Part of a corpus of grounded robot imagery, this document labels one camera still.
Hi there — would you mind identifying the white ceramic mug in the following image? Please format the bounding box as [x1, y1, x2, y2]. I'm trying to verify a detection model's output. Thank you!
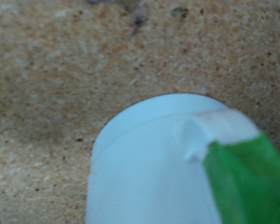
[85, 92, 280, 224]

